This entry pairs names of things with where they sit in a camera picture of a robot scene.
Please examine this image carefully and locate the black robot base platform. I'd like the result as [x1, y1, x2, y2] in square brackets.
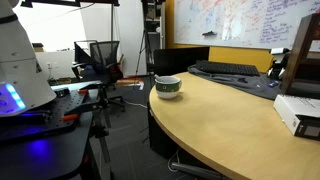
[0, 81, 101, 180]

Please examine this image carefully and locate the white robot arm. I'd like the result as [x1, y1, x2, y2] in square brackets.
[0, 0, 56, 117]

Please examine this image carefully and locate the small blue marker on cloth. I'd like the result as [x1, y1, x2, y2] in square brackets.
[268, 81, 279, 88]

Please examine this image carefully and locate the white green ceramic mug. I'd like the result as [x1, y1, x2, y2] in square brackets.
[155, 75, 182, 99]

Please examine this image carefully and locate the black computer monitor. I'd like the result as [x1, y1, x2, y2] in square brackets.
[153, 46, 210, 76]

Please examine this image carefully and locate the black computer keyboard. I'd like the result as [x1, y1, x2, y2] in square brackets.
[196, 60, 260, 76]

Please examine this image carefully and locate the black mesh office chair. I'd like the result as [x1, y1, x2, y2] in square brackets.
[71, 40, 125, 112]

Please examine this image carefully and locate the black whiteboard eraser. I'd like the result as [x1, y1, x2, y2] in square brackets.
[202, 31, 217, 36]

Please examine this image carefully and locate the grey cloth jacket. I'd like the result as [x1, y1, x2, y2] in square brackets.
[188, 65, 282, 100]

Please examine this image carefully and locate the brown wooden shelf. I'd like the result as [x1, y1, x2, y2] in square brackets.
[281, 13, 320, 94]

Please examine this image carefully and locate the white black cardboard box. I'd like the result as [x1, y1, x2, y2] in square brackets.
[273, 95, 320, 140]

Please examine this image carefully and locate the black camera tripod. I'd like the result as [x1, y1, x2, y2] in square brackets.
[135, 0, 166, 76]

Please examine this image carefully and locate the orange handled clamp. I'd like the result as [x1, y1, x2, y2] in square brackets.
[78, 89, 88, 94]
[61, 114, 79, 121]

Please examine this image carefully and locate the wall whiteboard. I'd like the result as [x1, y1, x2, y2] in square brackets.
[174, 0, 320, 49]

